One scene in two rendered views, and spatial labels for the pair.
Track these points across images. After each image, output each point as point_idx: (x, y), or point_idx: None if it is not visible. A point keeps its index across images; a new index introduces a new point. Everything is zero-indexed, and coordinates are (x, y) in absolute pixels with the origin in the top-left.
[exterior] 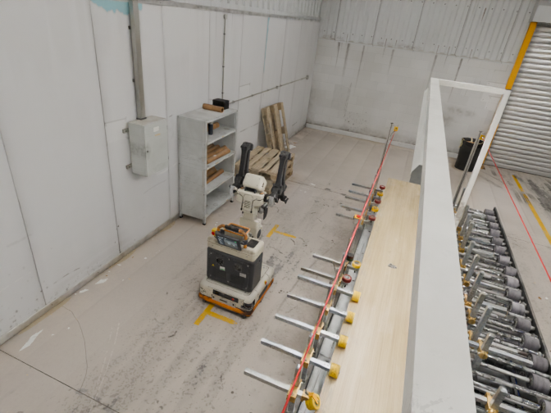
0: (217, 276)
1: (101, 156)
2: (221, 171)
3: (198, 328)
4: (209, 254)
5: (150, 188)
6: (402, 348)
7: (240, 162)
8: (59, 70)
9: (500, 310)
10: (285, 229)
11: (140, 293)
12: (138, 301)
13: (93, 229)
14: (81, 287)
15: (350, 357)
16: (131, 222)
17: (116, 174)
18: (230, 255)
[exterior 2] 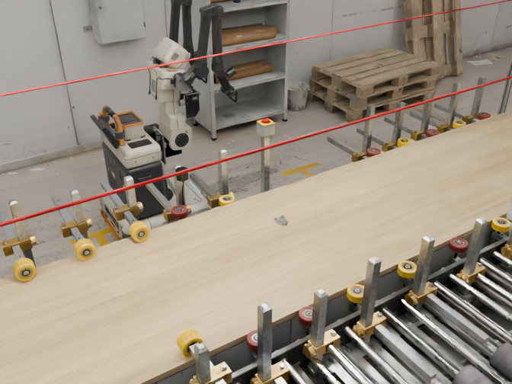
0: (113, 187)
1: (39, 5)
2: (267, 68)
3: (68, 247)
4: (104, 151)
5: (131, 68)
6: (96, 318)
7: (170, 23)
8: None
9: (420, 370)
10: (322, 172)
11: (56, 192)
12: (45, 200)
13: (30, 100)
14: (14, 169)
15: (12, 293)
16: (97, 108)
17: (65, 35)
18: (115, 155)
